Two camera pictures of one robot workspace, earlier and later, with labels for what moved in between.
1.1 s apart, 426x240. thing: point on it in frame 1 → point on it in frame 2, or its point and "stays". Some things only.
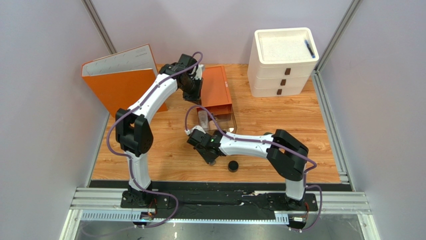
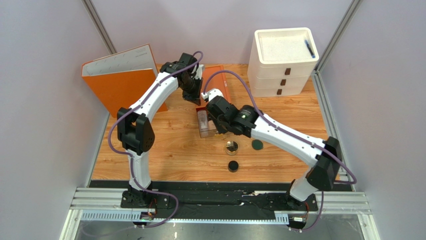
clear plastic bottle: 203,118 stays
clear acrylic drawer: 207,123 stays
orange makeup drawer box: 215,94 stays
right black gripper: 206,155 → 215,124
